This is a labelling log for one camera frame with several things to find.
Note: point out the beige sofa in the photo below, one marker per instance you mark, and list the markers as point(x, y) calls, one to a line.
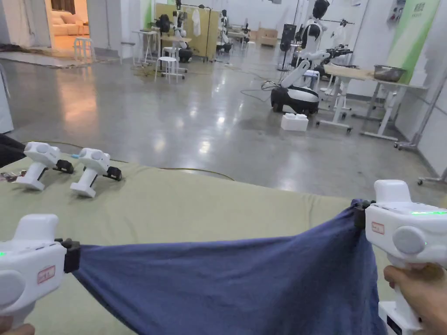
point(68, 24)

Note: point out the person's left hand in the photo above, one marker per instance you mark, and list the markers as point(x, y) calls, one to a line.
point(15, 328)

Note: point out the white robot with black base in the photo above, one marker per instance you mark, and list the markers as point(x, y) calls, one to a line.
point(181, 38)

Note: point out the white foam block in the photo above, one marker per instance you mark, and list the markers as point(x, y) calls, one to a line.
point(295, 121)

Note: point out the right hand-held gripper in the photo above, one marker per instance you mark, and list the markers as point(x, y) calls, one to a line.
point(401, 223)

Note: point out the spare white hand-held gripper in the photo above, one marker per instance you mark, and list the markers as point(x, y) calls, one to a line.
point(91, 167)
point(36, 158)

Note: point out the person's right hand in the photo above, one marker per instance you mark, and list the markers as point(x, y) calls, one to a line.
point(424, 289)

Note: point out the wooden carton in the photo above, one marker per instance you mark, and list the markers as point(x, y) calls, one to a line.
point(267, 37)

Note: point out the dark blue shirt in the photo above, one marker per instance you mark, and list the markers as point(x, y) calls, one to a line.
point(223, 286)

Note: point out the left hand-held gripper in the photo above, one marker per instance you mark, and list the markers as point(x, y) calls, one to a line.
point(24, 258)

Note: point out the bed with pale green sheet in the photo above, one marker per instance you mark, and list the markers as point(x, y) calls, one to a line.
point(195, 206)

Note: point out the white and black wheeled robot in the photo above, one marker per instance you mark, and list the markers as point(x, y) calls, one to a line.
point(300, 94)

